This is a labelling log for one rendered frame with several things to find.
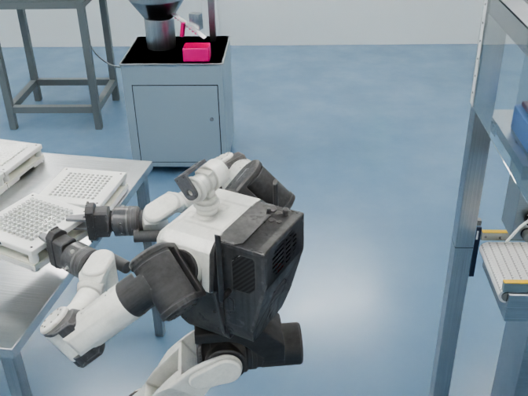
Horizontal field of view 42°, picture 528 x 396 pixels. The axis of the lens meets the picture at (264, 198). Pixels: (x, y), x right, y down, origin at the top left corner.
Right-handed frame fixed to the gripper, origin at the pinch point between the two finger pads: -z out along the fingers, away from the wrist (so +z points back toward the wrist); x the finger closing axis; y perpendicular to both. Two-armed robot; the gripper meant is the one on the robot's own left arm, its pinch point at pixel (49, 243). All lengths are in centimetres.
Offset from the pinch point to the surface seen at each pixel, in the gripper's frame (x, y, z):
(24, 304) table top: 18.0, -9.1, -3.7
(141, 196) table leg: 32, 69, -39
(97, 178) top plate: 11, 45, -34
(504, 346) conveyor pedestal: 59, 105, 102
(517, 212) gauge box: -11, 77, 103
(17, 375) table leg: 29.7, -21.5, 6.9
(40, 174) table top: 19, 43, -66
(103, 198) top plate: 10.9, 37.1, -21.5
